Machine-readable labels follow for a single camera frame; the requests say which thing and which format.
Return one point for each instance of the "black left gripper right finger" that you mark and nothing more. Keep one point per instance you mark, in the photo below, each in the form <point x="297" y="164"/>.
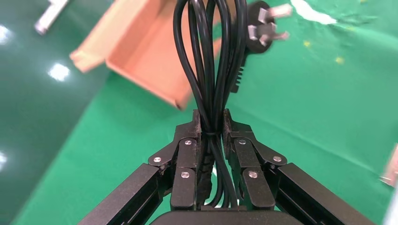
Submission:
<point x="248" y="164"/>

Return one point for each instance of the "open brown cardboard box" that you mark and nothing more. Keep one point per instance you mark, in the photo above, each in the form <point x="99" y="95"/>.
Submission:
<point x="149" y="56"/>

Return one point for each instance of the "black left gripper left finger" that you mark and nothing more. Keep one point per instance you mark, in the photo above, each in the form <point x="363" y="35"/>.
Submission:
<point x="185" y="164"/>

